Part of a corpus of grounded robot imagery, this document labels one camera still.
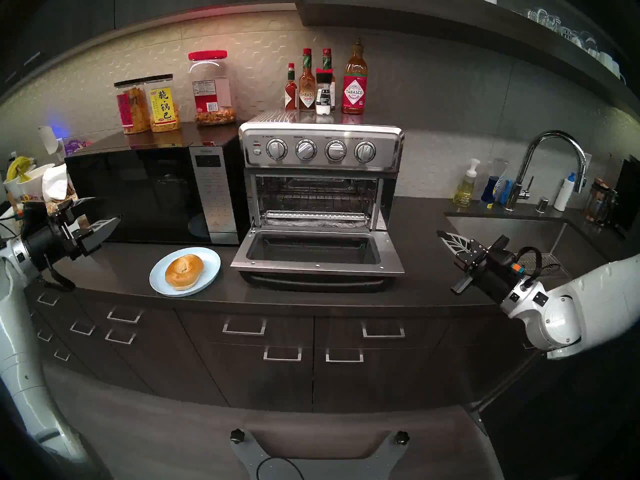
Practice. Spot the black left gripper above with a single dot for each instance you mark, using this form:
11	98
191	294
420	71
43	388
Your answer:
45	236

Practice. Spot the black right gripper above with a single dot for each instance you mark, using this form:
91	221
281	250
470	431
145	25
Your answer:
500	279

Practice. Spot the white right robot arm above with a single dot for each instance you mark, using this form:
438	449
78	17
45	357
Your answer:
590	309

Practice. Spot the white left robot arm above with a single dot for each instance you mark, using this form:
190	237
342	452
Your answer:
20	354

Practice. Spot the black microwave oven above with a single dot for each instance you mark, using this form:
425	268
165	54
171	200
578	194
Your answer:
135	199

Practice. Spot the golden bagel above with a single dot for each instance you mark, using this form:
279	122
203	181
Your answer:
184	271

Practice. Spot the oven toast timer knob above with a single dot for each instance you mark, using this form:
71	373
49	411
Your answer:
365	152

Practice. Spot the oven function knob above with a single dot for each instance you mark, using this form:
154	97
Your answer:
336	150

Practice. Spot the stainless steel toaster oven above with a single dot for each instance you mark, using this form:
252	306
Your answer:
320	132

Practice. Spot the oven temperature knob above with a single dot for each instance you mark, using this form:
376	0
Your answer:
306	149

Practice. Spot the white paper napkin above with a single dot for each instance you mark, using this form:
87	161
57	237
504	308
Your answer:
55	181

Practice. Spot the yellow hand soap dispenser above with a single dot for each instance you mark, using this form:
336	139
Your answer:
465	191

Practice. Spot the white paper cup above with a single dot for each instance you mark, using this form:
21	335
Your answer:
32	181
11	189

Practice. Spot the chrome gooseneck faucet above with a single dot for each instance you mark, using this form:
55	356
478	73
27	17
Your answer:
512	201

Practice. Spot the blue dish soap bottle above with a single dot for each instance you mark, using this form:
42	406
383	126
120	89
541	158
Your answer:
492	189

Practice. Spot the blue sponge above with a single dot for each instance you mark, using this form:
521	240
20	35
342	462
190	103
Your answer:
507	194

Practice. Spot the purple snack packet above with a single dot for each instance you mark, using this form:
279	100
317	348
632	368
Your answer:
77	146

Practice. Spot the stainless steel sink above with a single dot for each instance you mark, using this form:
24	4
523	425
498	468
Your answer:
540	234

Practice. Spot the yellow bananas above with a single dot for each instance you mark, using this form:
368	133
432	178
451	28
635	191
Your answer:
17	166

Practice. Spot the chrome counter cap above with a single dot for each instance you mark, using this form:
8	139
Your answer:
542	205

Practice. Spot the white bottle blue cap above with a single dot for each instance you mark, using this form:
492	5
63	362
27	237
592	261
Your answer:
563	196

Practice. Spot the red label snack jar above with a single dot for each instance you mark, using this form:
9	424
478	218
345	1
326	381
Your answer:
131	111

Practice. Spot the light blue plate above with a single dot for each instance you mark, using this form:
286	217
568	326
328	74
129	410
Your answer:
209	263

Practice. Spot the yellow label snack jar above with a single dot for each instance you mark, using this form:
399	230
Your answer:
162	106

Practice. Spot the glass french press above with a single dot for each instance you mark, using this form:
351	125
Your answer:
600	204

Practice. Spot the black coffee machine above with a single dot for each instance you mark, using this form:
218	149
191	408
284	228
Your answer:
630	194

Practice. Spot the red lid plastic snack jar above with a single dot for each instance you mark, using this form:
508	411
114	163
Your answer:
212	91

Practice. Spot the large Tabasco sauce bottle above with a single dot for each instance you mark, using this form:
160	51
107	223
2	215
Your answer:
354	91

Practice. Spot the black star knob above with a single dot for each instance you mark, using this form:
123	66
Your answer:
237	436
401	438

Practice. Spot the black cap salt shaker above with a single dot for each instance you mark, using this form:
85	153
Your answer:
323	99

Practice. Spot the green neck hot sauce bottle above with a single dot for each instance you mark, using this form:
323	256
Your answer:
327	59
307	96

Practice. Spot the small red hot sauce bottle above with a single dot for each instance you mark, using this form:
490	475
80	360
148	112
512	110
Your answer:
291	96

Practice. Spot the white mug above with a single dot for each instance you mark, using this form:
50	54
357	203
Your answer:
606	59
617	69

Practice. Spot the dark upper cabinet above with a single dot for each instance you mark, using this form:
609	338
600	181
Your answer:
175	1

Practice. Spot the dark cabinet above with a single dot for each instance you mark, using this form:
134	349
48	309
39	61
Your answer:
175	1
270	384

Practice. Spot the dark lower cabinet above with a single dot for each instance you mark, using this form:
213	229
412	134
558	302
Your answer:
270	384

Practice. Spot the clear drinking glass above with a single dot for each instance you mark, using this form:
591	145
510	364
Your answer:
552	21
536	15
570	33
588	39

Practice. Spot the dark wall shelf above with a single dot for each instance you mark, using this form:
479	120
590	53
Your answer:
425	16

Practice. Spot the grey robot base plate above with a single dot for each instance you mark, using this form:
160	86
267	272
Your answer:
250	456

